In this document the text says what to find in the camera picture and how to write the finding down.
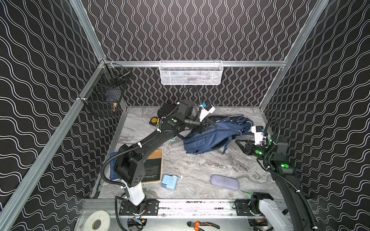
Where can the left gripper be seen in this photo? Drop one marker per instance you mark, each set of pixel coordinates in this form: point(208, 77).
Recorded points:
point(204, 124)

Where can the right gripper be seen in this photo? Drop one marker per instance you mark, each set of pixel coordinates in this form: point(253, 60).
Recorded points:
point(247, 148)

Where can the navy blue backpack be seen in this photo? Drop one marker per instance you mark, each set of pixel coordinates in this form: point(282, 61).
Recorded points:
point(217, 135)

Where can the brown black book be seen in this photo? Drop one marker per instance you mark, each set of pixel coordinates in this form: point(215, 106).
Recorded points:
point(153, 167)

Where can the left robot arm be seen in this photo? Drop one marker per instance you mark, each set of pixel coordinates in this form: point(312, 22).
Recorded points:
point(127, 167)

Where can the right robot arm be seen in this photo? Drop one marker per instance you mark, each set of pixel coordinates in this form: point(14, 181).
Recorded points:
point(270, 150)

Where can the purple glasses case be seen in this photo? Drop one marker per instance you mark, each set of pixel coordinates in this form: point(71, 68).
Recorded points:
point(225, 182)

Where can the black zippered case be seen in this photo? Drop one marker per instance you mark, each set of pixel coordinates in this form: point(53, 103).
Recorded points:
point(167, 110)

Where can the light blue pencil sharpener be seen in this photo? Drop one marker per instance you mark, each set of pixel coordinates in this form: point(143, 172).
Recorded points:
point(170, 182)

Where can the yellow black tape measure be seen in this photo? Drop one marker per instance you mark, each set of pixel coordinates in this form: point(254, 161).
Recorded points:
point(154, 121)

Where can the blue book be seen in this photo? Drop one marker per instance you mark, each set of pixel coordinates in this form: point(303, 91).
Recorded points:
point(113, 175)

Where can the white tape roll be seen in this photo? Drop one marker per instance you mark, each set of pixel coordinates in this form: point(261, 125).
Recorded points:
point(98, 221)

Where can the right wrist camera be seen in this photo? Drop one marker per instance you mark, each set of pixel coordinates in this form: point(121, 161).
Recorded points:
point(258, 132)

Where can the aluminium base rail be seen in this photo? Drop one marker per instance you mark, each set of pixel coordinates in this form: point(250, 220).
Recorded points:
point(175, 208)

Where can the orange handled pliers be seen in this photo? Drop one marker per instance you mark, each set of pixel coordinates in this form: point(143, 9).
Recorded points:
point(198, 224)

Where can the black wire basket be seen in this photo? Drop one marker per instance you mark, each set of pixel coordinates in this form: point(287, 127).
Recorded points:
point(104, 98)

